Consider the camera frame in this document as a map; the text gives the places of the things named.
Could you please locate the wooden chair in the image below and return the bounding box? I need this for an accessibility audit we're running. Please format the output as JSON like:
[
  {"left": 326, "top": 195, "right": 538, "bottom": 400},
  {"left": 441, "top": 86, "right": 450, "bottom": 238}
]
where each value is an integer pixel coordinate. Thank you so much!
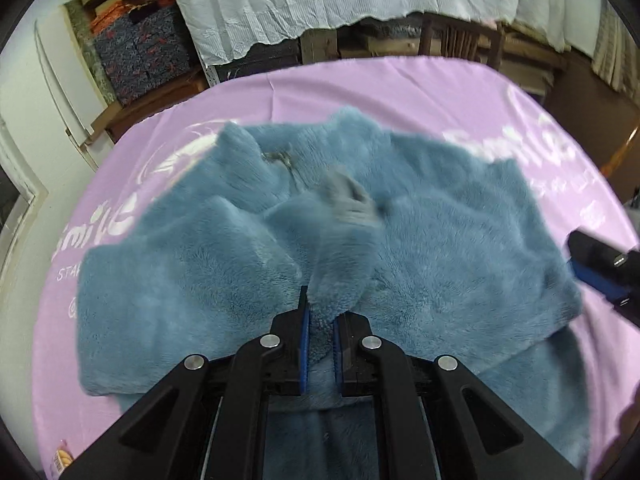
[{"left": 418, "top": 13, "right": 506, "bottom": 70}]

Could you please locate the blue fleece garment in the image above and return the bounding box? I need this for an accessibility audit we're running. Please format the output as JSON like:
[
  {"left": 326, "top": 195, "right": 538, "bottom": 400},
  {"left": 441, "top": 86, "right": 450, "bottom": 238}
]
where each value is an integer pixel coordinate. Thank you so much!
[{"left": 77, "top": 110, "right": 590, "bottom": 479}]

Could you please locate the dark patterned fabric storage box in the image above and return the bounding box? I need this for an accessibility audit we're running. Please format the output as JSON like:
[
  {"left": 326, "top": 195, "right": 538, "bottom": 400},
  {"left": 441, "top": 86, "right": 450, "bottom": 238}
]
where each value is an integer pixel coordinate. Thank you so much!
[{"left": 94, "top": 4, "right": 200, "bottom": 106}]

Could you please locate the brown wooden cabinet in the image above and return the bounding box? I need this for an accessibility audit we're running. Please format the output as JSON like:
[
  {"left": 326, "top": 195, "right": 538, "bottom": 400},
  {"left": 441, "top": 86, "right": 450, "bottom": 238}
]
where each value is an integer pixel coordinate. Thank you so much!
[{"left": 88, "top": 70, "right": 208, "bottom": 144}]

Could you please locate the purple printed bed sheet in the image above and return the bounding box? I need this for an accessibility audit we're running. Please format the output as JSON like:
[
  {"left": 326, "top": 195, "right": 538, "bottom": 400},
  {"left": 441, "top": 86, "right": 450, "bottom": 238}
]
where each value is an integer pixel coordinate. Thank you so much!
[{"left": 32, "top": 58, "right": 639, "bottom": 471}]

